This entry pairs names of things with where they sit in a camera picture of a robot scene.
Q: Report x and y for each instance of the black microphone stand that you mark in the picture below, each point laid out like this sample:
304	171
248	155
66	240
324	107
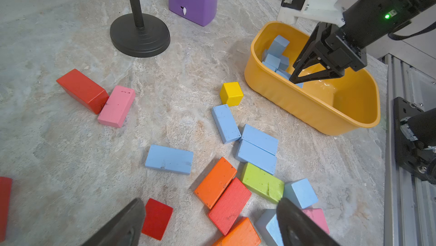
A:
139	35

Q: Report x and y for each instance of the red cube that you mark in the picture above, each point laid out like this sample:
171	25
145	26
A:
157	217

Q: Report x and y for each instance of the pink block near back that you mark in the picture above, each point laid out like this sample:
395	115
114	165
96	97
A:
117	107

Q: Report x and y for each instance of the orange short block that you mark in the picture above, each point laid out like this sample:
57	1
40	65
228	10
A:
215	183

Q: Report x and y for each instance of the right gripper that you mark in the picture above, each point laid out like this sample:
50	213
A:
366	21

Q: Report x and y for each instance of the pink long block front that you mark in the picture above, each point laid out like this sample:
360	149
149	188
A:
317	215

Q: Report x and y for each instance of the orange long block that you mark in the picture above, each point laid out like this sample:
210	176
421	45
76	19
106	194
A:
243	234

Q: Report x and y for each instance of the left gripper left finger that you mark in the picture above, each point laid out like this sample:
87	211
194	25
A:
124	229

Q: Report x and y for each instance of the green long block centre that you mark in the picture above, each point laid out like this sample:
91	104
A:
262	183

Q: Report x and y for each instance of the blue long block diagonal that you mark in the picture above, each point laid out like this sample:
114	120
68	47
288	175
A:
226	124

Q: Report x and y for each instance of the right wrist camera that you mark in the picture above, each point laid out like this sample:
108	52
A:
328	11

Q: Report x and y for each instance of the aluminium mounting rail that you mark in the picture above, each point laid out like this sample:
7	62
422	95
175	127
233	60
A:
410	190

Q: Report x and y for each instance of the red long block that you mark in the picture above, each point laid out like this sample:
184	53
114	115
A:
229	206

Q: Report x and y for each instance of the red block near back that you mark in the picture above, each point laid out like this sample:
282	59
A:
84	90

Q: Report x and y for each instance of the yellow plastic tray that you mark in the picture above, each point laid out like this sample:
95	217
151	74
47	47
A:
333	107

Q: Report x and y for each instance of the yellow cube right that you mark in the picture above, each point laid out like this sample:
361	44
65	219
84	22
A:
231	94

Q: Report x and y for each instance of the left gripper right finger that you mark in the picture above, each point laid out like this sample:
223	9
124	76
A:
297	229

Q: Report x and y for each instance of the blue long block pair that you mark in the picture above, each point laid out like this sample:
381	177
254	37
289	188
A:
249	153
260	139

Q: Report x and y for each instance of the red block far left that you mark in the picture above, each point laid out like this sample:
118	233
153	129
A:
6	185

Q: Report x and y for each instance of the blue cube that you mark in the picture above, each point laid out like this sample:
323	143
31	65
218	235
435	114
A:
268	227
271	62
300	193
284	63

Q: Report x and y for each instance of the blue thin long block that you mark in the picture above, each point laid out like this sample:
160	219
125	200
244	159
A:
284	74

